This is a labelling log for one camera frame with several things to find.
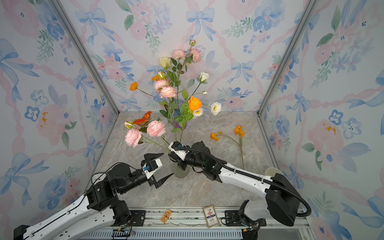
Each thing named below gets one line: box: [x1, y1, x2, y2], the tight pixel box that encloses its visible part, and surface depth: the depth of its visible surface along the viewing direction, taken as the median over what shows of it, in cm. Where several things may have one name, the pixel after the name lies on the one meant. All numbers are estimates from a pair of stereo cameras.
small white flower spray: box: [192, 91, 222, 119], surface depth 68 cm
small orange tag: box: [160, 209, 172, 224], surface depth 76 cm
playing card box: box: [202, 205, 221, 228], surface depth 75 cm
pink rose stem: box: [170, 39, 201, 104], surface depth 87 cm
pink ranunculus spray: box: [154, 71, 177, 143], surface depth 66 cm
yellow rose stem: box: [159, 56, 172, 104], surface depth 90 cm
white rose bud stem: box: [188, 71, 210, 100], surface depth 84 cm
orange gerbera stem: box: [133, 110, 153, 127], surface depth 64 cm
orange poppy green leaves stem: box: [171, 96, 203, 143], surface depth 68 cm
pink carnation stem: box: [125, 120, 171, 154], surface depth 61 cm
